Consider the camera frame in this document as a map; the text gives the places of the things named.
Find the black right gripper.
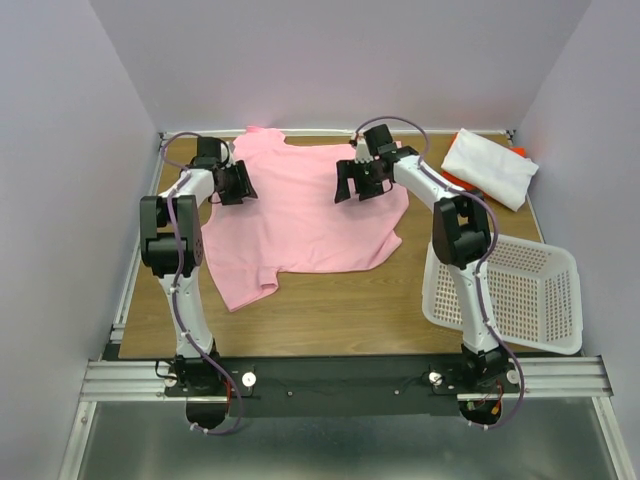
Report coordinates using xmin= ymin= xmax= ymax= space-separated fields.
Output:
xmin=332 ymin=159 xmax=384 ymax=204

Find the pink t shirt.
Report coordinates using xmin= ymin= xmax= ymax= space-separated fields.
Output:
xmin=202 ymin=126 xmax=409 ymax=312

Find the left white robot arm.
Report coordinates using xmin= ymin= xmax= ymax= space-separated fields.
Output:
xmin=139 ymin=133 xmax=258 ymax=395

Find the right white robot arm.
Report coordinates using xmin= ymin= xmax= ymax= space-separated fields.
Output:
xmin=334 ymin=124 xmax=506 ymax=392

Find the orange folded t shirt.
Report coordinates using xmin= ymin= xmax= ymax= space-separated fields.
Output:
xmin=439 ymin=145 xmax=528 ymax=197

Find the white folded t shirt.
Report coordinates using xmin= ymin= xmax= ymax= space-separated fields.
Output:
xmin=440 ymin=127 xmax=540 ymax=212

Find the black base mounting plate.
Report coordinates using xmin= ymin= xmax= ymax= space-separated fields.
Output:
xmin=161 ymin=354 xmax=520 ymax=431

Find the white plastic laundry basket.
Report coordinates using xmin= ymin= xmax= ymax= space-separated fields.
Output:
xmin=422 ymin=234 xmax=583 ymax=355

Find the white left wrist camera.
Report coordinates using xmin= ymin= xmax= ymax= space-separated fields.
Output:
xmin=220 ymin=139 xmax=235 ymax=168

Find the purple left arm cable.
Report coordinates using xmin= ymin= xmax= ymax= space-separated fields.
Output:
xmin=158 ymin=131 xmax=246 ymax=437

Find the aluminium frame rail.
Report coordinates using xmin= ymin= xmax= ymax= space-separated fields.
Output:
xmin=57 ymin=355 xmax=640 ymax=480

